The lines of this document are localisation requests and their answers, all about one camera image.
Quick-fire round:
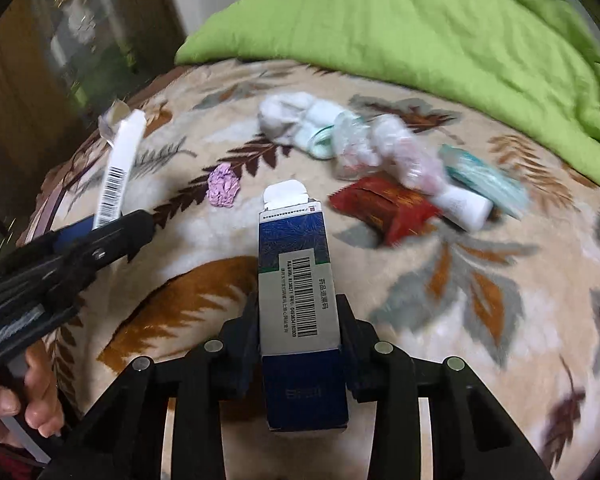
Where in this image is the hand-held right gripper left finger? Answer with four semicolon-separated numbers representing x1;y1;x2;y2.
40;292;261;480

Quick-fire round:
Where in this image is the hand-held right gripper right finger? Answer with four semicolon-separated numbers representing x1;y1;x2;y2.
340;295;556;480

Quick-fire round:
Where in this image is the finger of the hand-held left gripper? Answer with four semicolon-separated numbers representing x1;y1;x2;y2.
50;215;98;251
55;210;156;273

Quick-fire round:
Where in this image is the blue white medicine box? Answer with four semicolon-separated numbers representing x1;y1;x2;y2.
257;179;351;433

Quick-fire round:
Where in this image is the long white barcode box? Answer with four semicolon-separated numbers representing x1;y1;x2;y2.
92;109;147;231

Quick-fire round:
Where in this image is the clear plastic bag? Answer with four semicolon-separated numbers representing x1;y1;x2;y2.
330;110;382;181

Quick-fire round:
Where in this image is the person's left hand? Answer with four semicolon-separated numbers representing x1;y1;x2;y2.
0;345;66;448

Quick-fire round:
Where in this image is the leaf-printed beige blanket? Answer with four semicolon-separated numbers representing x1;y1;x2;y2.
17;57;600;480

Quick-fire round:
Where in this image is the crumpled silver wrapper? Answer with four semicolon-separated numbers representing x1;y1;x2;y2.
98;100;131;146

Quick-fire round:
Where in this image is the crumpled purple paper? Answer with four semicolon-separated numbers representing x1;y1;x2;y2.
206;162;242;208

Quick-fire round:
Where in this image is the wooden cabinet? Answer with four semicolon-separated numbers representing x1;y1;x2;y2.
0;0;186;246

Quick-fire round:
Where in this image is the red snack packet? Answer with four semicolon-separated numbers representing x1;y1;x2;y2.
328;172;443;247

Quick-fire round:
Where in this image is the white spray bottle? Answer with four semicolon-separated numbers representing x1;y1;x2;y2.
430;182;495;233

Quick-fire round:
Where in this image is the white cloth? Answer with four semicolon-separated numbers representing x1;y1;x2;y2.
257;92;331;148

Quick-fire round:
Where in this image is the white red-printed plastic bag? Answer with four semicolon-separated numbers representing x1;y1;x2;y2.
372;114;447;195

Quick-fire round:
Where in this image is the white green-edged face mask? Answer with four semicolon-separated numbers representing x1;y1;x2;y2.
295;102;342;161

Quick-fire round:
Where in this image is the green duvet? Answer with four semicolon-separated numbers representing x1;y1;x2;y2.
174;0;600;188

